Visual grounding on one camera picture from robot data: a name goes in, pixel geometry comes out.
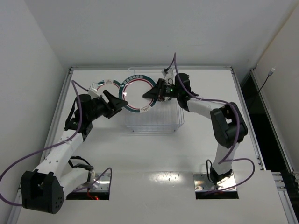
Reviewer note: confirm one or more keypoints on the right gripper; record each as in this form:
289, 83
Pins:
160, 90

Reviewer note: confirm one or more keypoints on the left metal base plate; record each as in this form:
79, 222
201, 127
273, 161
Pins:
101, 185

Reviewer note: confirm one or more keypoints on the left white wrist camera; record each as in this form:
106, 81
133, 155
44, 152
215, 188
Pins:
92, 91

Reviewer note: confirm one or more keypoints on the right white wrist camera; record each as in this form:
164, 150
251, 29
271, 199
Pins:
168, 75

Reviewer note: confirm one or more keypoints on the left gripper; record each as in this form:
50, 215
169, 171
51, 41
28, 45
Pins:
106, 105

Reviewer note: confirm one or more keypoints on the white wire dish rack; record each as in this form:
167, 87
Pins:
164, 117

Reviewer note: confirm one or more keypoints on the green red rimmed plate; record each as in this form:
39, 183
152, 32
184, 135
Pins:
132, 90
111, 85

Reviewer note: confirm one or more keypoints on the metal base plate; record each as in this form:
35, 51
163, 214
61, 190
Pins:
202, 184
101, 185

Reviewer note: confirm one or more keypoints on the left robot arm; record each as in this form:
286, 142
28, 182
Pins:
46, 187

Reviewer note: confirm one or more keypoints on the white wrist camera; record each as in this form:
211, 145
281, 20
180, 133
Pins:
168, 75
92, 91

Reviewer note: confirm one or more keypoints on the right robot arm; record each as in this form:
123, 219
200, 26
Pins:
228, 125

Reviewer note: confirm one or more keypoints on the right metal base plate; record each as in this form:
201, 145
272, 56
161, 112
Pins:
202, 184

